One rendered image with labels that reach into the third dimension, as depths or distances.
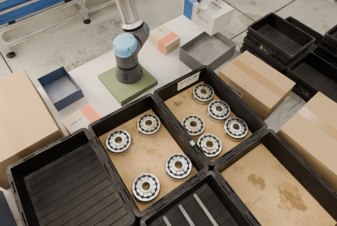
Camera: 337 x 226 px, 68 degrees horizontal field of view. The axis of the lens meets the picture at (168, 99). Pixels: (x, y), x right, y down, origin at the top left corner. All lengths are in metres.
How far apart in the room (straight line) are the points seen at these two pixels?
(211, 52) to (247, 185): 0.79
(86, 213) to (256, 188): 0.63
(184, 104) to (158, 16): 1.93
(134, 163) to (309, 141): 0.70
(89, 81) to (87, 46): 1.27
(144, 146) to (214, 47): 0.77
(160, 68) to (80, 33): 1.55
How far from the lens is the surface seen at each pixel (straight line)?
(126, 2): 1.26
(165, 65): 1.47
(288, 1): 3.60
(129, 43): 1.23
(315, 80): 2.15
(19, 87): 1.28
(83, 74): 1.49
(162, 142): 1.05
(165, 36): 1.53
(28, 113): 1.17
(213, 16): 1.11
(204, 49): 1.51
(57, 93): 1.44
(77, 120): 1.23
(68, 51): 2.70
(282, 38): 2.17
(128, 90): 1.32
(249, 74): 1.29
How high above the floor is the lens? 1.79
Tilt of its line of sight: 55 degrees down
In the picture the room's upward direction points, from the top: 3 degrees clockwise
